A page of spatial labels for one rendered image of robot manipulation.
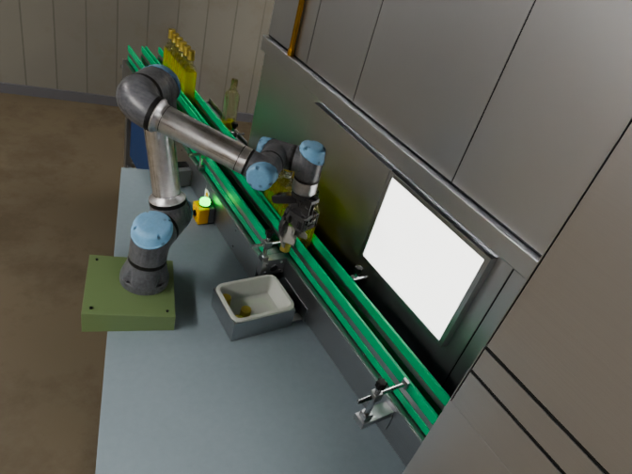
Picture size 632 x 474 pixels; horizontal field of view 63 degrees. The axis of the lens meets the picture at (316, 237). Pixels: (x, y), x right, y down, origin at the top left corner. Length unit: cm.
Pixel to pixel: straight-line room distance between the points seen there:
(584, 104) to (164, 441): 126
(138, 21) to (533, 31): 358
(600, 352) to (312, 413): 92
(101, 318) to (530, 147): 125
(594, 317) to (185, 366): 113
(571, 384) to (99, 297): 128
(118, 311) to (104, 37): 321
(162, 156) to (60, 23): 306
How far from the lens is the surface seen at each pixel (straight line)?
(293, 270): 179
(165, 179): 164
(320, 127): 189
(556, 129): 128
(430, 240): 150
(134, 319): 164
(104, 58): 462
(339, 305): 162
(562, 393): 91
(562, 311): 87
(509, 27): 137
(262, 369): 162
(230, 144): 137
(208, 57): 460
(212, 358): 162
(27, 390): 252
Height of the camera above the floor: 200
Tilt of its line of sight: 35 degrees down
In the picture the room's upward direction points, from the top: 17 degrees clockwise
